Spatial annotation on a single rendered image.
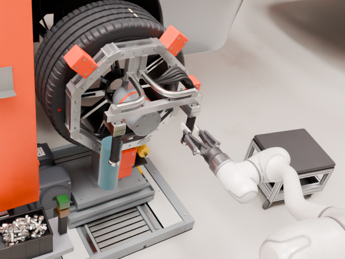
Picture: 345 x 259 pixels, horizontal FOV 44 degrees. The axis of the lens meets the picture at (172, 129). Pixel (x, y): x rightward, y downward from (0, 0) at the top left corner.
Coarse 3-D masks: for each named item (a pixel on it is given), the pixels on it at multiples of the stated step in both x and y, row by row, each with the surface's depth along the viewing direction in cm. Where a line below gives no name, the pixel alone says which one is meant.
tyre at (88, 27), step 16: (112, 0) 182; (64, 16) 175; (80, 16) 172; (96, 16) 170; (112, 16) 170; (128, 16) 172; (144, 16) 178; (48, 32) 175; (64, 32) 171; (80, 32) 166; (96, 32) 163; (112, 32) 165; (128, 32) 169; (144, 32) 173; (160, 32) 178; (48, 48) 172; (64, 48) 166; (96, 48) 166; (48, 64) 171; (64, 64) 164; (48, 80) 169; (64, 80) 167; (48, 96) 170; (64, 96) 172; (48, 112) 175; (64, 112) 178; (64, 128) 183; (80, 144) 194
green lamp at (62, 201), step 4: (60, 196) 162; (64, 196) 163; (56, 200) 163; (60, 200) 161; (64, 200) 161; (68, 200) 162; (60, 204) 160; (64, 204) 161; (68, 204) 163; (60, 208) 162; (64, 208) 163
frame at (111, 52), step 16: (112, 48) 162; (128, 48) 164; (144, 48) 168; (160, 48) 172; (176, 64) 183; (80, 80) 163; (80, 96) 165; (80, 112) 171; (160, 112) 204; (176, 112) 202; (80, 128) 183; (160, 128) 204; (96, 144) 187; (128, 144) 199
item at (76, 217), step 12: (132, 192) 238; (144, 192) 240; (72, 204) 221; (96, 204) 227; (108, 204) 229; (120, 204) 229; (132, 204) 236; (72, 216) 219; (84, 216) 219; (96, 216) 225
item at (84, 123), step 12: (156, 60) 189; (108, 72) 186; (120, 72) 183; (156, 72) 207; (108, 84) 184; (144, 84) 195; (168, 84) 200; (84, 96) 181; (96, 96) 184; (108, 96) 193; (156, 96) 208; (84, 108) 210; (96, 108) 189; (108, 108) 193; (84, 120) 200; (96, 120) 206; (96, 132) 197; (108, 132) 202
